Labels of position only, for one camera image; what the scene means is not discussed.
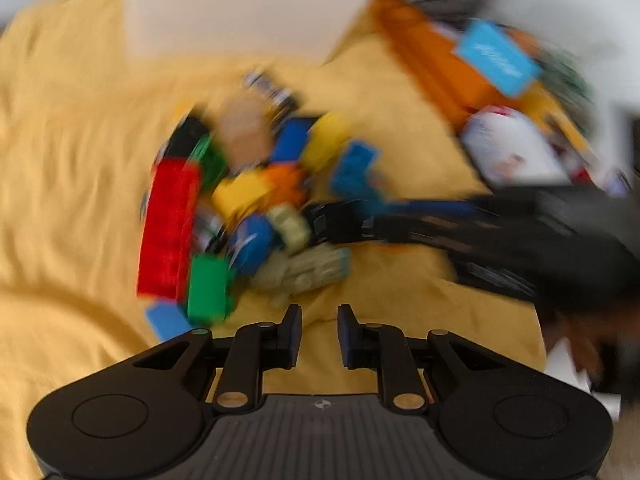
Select orange toy brick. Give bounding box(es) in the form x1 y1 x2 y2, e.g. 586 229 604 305
264 164 312 212

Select cream printed toy cube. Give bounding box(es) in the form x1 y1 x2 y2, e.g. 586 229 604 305
269 204 312 252

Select orange cardboard box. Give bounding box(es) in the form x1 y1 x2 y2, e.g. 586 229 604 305
369 0 503 133

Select long red toy brick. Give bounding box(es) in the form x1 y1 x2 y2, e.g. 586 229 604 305
136 159 204 300

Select black toy piece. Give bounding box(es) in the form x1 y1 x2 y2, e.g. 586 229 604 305
164 116 212 162

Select yellow toy brick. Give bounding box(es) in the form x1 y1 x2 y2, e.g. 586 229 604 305
300 111 354 172
211 169 274 224

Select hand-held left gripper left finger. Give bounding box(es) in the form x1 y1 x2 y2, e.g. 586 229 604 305
131 304 304 411

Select white translucent storage bin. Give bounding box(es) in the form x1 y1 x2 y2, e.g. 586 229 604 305
124 0 387 67

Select blue airplane disc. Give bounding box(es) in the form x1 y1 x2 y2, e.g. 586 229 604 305
229 214 279 277

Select white wet wipes pack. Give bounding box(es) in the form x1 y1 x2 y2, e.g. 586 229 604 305
459 104 572 189

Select striped toy piece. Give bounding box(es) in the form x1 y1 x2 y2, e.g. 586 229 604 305
242 67 302 117

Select green sprigs in clear bag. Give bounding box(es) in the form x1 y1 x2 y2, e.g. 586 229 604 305
544 52 597 107

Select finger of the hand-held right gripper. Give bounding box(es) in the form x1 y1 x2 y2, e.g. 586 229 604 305
305 202 481 261
360 197 483 218

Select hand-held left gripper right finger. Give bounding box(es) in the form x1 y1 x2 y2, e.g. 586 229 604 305
337 304 506 410

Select small blue box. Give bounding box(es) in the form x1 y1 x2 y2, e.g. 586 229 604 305
451 16 544 99

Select light blue toy brick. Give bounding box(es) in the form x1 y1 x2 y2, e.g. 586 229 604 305
329 139 379 197

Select wooden cube block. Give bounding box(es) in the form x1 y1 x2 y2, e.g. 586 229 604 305
216 94 274 171

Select yellow blanket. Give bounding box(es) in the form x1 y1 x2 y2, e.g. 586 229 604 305
0 0 551 480

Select green toy brick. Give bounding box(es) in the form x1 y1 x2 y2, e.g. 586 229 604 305
186 254 237 325

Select white paper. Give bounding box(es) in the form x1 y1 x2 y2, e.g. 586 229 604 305
544 339 622 418

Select light blue flat piece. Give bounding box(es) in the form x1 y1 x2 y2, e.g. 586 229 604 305
144 299 194 344

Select yellow box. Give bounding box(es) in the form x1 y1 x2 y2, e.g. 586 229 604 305
525 84 602 157

